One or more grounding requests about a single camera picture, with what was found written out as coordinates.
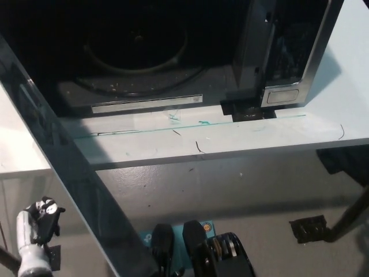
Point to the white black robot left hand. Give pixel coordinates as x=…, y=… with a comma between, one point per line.
x=29, y=231

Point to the black glass microwave door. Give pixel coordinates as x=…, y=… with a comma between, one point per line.
x=72, y=161

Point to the black robot left leg block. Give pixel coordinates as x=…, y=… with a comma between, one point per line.
x=162, y=245

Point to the black robot leg block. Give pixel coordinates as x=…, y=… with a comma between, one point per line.
x=225, y=259
x=162, y=245

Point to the black robot right leg block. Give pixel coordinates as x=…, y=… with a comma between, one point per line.
x=225, y=259

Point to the stainless steel Farberware microwave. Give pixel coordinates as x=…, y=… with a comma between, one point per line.
x=285, y=43

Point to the black diagonal rod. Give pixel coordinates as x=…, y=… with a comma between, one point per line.
x=8, y=256

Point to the round glass turntable plate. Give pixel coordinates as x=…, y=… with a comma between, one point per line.
x=138, y=54

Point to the black floor plate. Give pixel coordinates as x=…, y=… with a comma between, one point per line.
x=310, y=229

